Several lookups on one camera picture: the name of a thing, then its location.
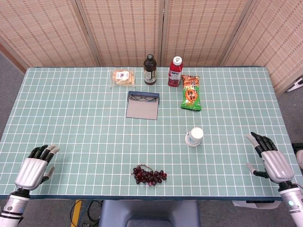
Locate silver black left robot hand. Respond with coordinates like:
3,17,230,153
14,144,61,191

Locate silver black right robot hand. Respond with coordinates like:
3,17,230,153
245,131,295,184

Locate white paper cup blue flowers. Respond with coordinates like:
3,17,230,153
185,139,201,148
186,127,204,145

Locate green grid tablecloth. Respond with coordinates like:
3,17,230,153
0,66,303,201

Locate white shoe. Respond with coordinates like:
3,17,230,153
295,149,303,170

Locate white screen foot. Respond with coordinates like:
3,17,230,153
285,77,303,93

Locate green orange snack bag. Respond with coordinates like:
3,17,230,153
180,74,202,111

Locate bunch of dark red grapes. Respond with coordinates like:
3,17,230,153
131,164,168,187

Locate bamboo folding screen panel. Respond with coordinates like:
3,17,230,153
221,0,303,95
163,0,253,67
0,0,101,68
77,0,165,67

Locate blue grey chair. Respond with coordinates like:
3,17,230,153
98,200,201,227

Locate open blue glasses case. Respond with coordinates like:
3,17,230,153
125,90,160,121

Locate clear packet of biscuits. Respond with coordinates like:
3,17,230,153
108,68,136,88

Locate thin-framed eyeglasses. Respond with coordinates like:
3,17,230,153
129,94,157,102

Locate red NFC juice bottle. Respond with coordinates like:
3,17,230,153
168,56,185,88

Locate dark brown drink bottle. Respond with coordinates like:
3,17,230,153
143,54,158,86

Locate black cable bundle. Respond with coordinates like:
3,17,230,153
81,200,103,227

